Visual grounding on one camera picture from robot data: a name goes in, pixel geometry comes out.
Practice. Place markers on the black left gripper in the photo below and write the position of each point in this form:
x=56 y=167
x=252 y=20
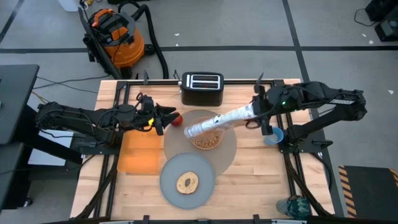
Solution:
x=147 y=119

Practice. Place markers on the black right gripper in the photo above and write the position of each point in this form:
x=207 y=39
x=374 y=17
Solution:
x=265 y=105

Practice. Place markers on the red apple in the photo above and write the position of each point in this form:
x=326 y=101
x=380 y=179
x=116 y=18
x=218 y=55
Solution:
x=178 y=121

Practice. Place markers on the blue cup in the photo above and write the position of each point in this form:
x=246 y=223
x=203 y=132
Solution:
x=275 y=137

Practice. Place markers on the cereal box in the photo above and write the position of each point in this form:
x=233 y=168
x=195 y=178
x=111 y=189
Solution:
x=217 y=121

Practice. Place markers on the pink bowl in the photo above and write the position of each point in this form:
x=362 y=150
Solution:
x=206 y=141

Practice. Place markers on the grey-blue round plate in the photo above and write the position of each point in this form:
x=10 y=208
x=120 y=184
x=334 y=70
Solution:
x=199 y=168

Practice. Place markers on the toasted bagel half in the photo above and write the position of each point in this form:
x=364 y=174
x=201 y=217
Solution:
x=183 y=186

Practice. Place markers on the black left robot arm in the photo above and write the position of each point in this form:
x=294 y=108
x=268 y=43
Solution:
x=77 y=119

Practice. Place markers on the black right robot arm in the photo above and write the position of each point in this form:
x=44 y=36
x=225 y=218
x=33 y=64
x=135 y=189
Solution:
x=311 y=91

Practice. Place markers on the grey round placemat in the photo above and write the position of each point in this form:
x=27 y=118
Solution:
x=175 y=143

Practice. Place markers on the black two-slot toaster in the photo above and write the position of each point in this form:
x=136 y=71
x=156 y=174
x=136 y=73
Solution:
x=202 y=95

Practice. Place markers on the orange cutting board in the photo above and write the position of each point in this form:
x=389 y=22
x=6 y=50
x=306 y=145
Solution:
x=140 y=155

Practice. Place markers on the orange shop vacuum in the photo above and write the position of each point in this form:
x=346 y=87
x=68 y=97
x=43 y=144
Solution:
x=124 y=43

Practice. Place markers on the teal patterned tumbler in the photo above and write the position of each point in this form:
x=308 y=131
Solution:
x=295 y=208

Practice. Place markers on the hazard-striped black mat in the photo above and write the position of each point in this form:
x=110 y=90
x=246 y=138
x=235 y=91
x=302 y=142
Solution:
x=370 y=189

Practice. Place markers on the white container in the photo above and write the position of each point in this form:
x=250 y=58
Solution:
x=69 y=4

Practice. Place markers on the black desk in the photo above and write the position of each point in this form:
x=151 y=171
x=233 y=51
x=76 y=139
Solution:
x=17 y=102
x=11 y=177

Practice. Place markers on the black equipment case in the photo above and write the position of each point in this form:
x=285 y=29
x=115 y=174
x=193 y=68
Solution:
x=385 y=18

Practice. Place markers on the black aluminium table frame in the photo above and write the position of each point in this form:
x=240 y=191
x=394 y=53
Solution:
x=239 y=81

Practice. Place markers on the black frame clamp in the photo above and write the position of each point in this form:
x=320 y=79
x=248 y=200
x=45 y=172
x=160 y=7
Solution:
x=146 y=77
x=176 y=76
x=260 y=78

